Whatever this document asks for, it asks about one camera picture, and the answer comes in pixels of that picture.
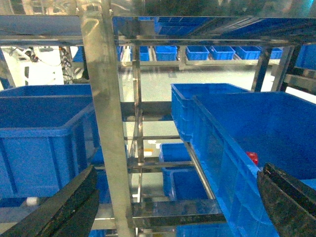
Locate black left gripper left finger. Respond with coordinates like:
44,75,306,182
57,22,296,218
1,165,99,237

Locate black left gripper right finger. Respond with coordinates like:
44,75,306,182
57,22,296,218
257,163,316,237

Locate red toy block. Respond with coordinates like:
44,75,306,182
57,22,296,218
246,152,259,165

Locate steel flow rack shelf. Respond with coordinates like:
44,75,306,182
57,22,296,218
0,0,316,237

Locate blue crate on rack top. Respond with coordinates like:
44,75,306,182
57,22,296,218
191,92,316,237

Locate blue crate behind target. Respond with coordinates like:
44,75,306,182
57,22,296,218
171,83,248,142

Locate blue crate left of post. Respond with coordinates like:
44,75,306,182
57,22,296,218
0,84,100,198

